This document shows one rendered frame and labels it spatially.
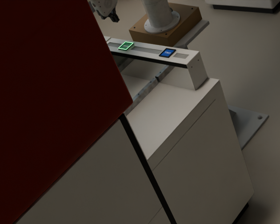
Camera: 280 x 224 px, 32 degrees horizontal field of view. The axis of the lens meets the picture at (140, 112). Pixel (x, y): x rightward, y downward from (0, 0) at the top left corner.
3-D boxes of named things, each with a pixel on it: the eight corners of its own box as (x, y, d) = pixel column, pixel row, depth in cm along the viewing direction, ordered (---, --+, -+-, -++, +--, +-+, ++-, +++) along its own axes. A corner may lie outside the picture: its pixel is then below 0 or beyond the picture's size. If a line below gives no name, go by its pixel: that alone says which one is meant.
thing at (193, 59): (196, 90, 208) (186, 64, 200) (109, 71, 245) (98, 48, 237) (208, 77, 212) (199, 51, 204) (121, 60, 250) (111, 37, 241)
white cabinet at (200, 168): (189, 300, 227) (127, 184, 180) (64, 225, 292) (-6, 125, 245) (259, 200, 256) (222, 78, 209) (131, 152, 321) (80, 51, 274)
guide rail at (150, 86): (84, 158, 199) (81, 153, 197) (81, 157, 200) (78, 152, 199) (158, 83, 222) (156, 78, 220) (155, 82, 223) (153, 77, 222)
